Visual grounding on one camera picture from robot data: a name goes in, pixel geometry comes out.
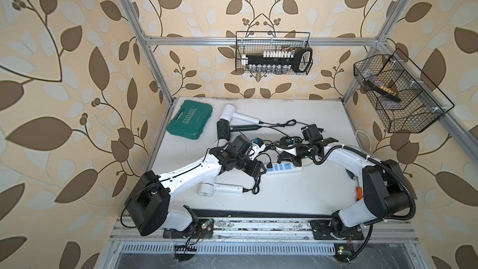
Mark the black near dryer cord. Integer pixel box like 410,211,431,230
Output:
242,174,261,195

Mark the orange handled screwdriver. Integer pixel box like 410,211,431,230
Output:
346,169,363,201

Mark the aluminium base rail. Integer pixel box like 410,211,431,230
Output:
108,215,423,257

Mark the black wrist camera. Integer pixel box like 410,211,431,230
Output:
301,124,324,144
230,134,252,157

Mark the black green dryer cord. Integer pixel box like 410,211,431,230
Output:
257,124,311,150

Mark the black wire basket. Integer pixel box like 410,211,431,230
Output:
235,31,313,75
354,48,455,133

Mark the white hair dryer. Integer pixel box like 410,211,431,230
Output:
219,104,260,125
198,182,243,197

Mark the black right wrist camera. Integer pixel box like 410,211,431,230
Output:
301,124,324,144

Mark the green plastic tool case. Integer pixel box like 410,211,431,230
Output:
166,100,213,140

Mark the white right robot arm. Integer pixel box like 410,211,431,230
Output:
275,143,417,240

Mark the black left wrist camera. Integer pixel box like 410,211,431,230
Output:
230,134,252,157

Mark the black wire basket back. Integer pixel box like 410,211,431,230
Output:
235,31,313,75

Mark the black white socket set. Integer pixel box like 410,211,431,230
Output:
239,47,313,75

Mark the black brush in basket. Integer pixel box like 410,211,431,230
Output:
365,79,402,103

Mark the black wire basket right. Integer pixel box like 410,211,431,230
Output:
354,48,455,133

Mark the white blue power strip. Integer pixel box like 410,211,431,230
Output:
266,162,302,176

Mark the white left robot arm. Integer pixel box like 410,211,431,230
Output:
123,143,266,237

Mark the black dryer power cord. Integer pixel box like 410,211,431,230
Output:
255,151,275,169

